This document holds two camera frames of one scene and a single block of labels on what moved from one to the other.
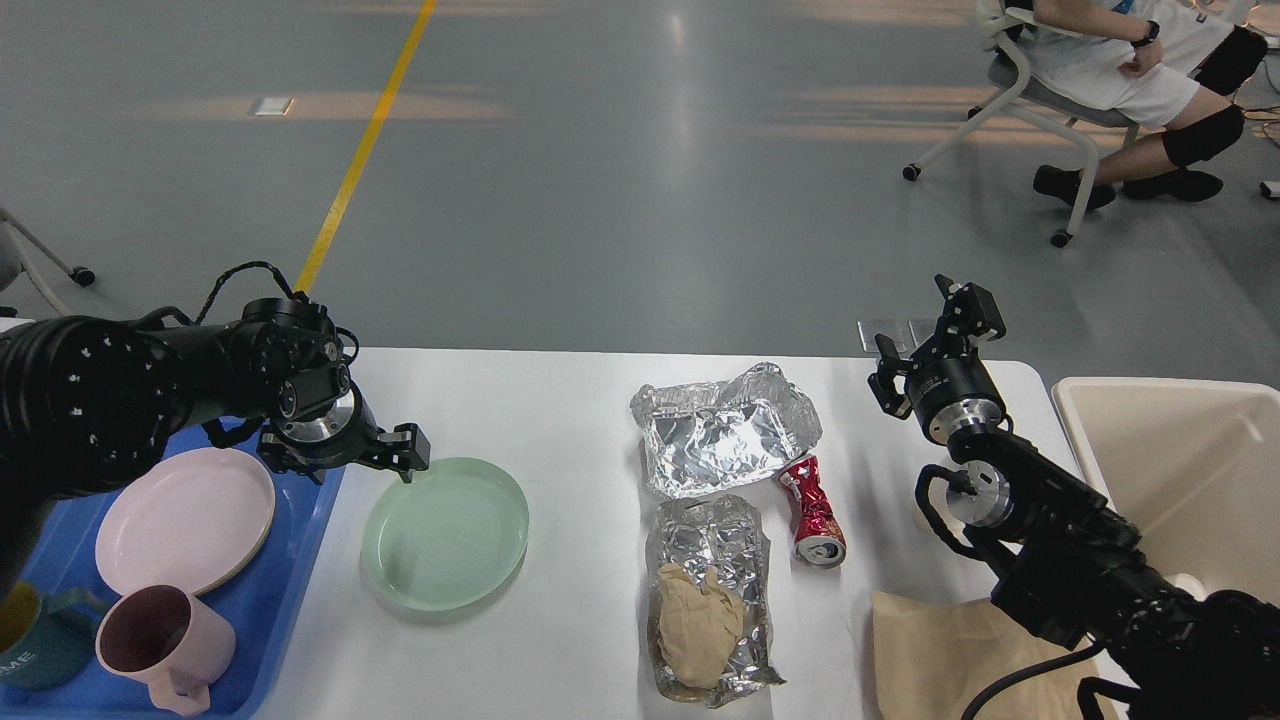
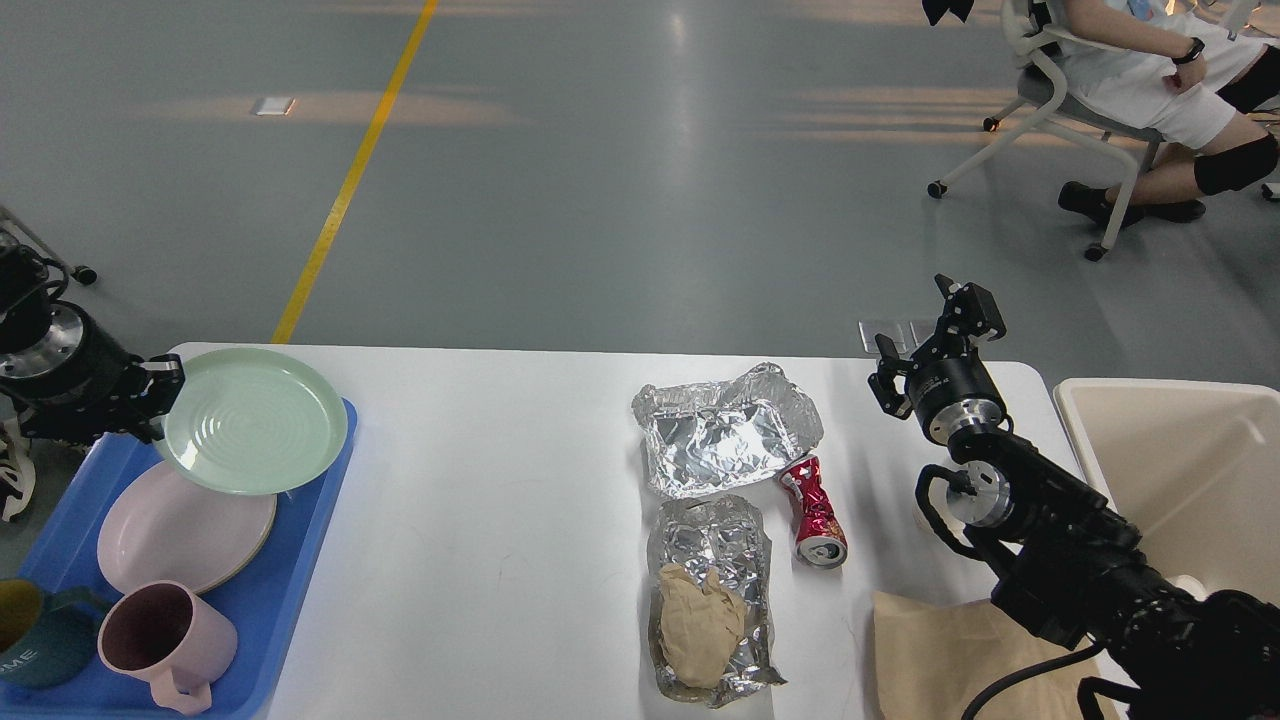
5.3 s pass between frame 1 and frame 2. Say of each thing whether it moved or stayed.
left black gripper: moved
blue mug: stayed
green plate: moved
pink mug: stayed
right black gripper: stayed
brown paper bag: stayed
